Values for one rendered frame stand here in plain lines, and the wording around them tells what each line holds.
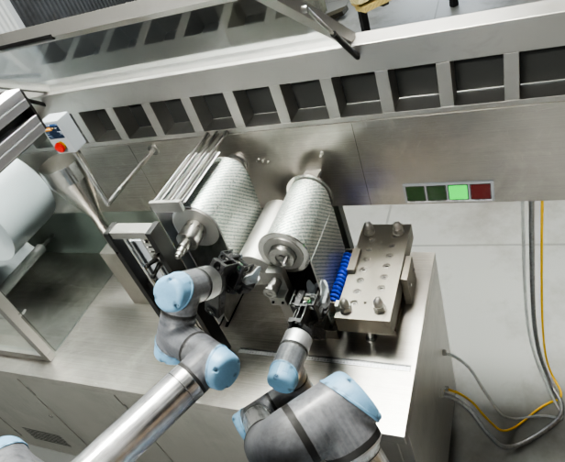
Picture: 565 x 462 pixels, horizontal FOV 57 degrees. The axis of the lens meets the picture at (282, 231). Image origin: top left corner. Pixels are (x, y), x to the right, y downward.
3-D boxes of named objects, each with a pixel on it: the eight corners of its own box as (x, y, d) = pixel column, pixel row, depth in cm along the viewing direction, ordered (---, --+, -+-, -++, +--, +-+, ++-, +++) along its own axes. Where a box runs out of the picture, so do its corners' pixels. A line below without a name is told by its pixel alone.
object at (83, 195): (126, 308, 198) (40, 191, 164) (143, 281, 208) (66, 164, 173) (155, 310, 192) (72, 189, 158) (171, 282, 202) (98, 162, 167)
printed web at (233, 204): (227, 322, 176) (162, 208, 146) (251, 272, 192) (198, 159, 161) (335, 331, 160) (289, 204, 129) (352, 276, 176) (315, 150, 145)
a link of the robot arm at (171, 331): (173, 377, 103) (183, 325, 101) (144, 352, 110) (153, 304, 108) (204, 370, 108) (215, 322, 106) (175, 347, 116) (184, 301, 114)
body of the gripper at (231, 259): (257, 264, 125) (231, 271, 114) (242, 293, 127) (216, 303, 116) (233, 247, 127) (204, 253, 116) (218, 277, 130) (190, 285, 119)
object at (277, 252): (262, 252, 140) (283, 246, 135) (264, 247, 141) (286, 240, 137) (278, 270, 143) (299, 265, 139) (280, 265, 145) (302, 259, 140)
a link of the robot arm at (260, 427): (265, 511, 87) (249, 446, 134) (320, 472, 89) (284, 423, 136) (229, 448, 88) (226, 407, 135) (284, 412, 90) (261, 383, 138)
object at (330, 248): (325, 305, 153) (309, 261, 142) (343, 250, 169) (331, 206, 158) (326, 305, 153) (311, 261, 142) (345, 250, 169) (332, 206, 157)
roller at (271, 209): (242, 284, 157) (228, 256, 149) (270, 227, 174) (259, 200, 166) (278, 285, 151) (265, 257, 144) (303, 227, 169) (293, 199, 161)
